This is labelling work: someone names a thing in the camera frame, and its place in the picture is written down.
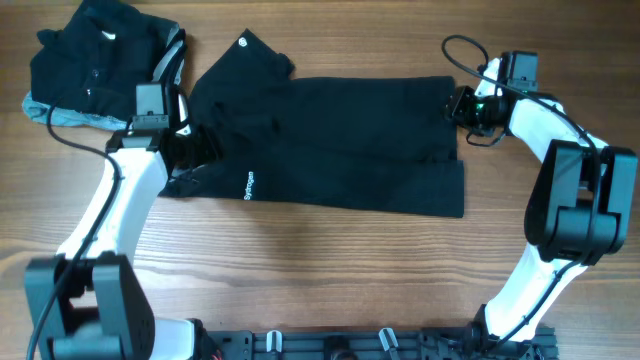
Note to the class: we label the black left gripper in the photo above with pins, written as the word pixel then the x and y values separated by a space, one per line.
pixel 209 148

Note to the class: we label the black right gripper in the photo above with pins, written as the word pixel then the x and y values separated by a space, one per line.
pixel 455 110

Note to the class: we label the dark green polo shirt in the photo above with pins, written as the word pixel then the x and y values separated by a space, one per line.
pixel 356 143

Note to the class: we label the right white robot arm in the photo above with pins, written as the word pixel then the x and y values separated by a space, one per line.
pixel 578 211

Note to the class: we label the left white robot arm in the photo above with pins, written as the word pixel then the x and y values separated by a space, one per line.
pixel 86 301

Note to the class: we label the folded black grey-trimmed garment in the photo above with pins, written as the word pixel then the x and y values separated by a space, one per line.
pixel 168 71

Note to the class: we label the folded black polo shirt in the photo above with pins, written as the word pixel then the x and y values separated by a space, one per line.
pixel 94 64

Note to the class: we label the folded light blue garment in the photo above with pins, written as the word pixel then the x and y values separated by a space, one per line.
pixel 38 112

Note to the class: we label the grey clip on base rail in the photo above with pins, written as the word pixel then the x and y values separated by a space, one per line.
pixel 274 342

